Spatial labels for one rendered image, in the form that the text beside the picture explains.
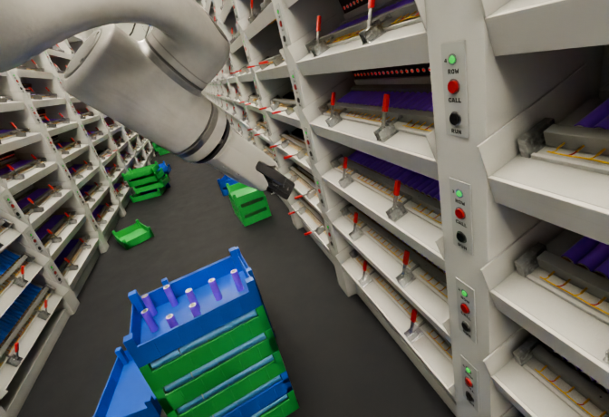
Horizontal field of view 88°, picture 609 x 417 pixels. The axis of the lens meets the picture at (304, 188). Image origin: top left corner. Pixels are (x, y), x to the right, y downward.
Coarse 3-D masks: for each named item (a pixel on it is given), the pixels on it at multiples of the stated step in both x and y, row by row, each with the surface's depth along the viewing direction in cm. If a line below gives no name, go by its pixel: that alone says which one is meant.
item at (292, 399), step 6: (288, 396) 92; (294, 396) 93; (282, 402) 92; (288, 402) 92; (294, 402) 93; (276, 408) 91; (282, 408) 92; (288, 408) 93; (294, 408) 94; (264, 414) 90; (270, 414) 91; (276, 414) 92; (282, 414) 93; (288, 414) 94
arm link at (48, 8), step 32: (0, 0) 20; (32, 0) 21; (64, 0) 22; (96, 0) 23; (128, 0) 24; (160, 0) 26; (192, 0) 30; (0, 32) 21; (32, 32) 22; (64, 32) 23; (160, 32) 32; (192, 32) 30; (0, 64) 22; (192, 64) 33; (224, 64) 36
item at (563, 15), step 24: (480, 0) 34; (504, 0) 35; (528, 0) 32; (552, 0) 29; (576, 0) 27; (600, 0) 25; (504, 24) 33; (528, 24) 31; (552, 24) 30; (576, 24) 28; (600, 24) 26; (504, 48) 35; (528, 48) 33; (552, 48) 31
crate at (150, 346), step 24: (216, 264) 93; (240, 264) 94; (192, 288) 92; (168, 312) 86; (216, 312) 75; (240, 312) 78; (144, 336) 79; (168, 336) 71; (192, 336) 74; (144, 360) 70
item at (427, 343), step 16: (336, 256) 124; (352, 256) 124; (352, 272) 119; (368, 272) 115; (368, 288) 109; (384, 288) 106; (384, 304) 101; (400, 304) 97; (400, 320) 94; (416, 320) 90; (416, 336) 87; (432, 336) 85; (416, 352) 84; (432, 352) 82; (448, 352) 80; (432, 368) 79; (448, 368) 77; (448, 384) 75
